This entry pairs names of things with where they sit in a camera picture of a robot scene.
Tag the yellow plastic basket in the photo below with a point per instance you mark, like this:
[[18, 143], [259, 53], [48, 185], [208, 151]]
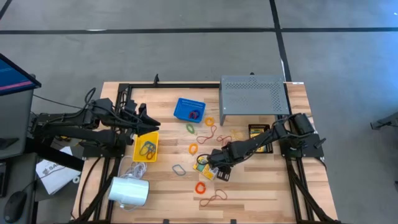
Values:
[[136, 157]]

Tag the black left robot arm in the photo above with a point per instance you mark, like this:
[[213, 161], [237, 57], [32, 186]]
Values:
[[71, 133]]

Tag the computer monitor blue screen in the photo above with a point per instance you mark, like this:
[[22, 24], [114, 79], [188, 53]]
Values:
[[12, 77]]

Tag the black keyboard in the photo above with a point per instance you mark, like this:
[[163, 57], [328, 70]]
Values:
[[2, 180]]

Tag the grey chair leg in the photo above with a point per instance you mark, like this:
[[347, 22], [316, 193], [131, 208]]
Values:
[[385, 121]]

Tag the black desk leg bar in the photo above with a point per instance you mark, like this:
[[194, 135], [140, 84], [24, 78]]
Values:
[[56, 157]]

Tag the red rubber band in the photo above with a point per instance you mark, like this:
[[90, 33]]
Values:
[[214, 132], [151, 158], [214, 196], [217, 138]]

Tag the white sticker label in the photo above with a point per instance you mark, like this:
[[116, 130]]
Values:
[[298, 83]]

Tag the black plastic basket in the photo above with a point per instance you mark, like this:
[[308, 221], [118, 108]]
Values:
[[250, 127]]

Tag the grey perforated metal shelf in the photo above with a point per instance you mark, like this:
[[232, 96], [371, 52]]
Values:
[[253, 93]]

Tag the blue plastic basket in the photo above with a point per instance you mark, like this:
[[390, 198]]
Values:
[[182, 107]]

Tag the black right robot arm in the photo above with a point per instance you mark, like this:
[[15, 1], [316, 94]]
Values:
[[258, 141]]

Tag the black computer mouse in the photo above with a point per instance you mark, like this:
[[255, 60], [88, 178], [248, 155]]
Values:
[[14, 205]]

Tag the green spiral coil wristband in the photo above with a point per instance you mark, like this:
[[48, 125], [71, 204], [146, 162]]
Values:
[[187, 127]]

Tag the black aluminium table frame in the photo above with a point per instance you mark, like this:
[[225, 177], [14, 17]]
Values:
[[174, 85]]

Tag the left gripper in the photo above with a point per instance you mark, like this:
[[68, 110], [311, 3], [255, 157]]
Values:
[[130, 123]]

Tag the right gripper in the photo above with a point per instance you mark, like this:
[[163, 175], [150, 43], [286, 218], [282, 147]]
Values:
[[222, 157]]

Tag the grey desk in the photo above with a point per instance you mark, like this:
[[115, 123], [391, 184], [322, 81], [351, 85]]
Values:
[[15, 118]]

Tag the white printed paper sheet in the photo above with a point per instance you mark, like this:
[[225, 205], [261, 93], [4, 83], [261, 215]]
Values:
[[56, 177]]

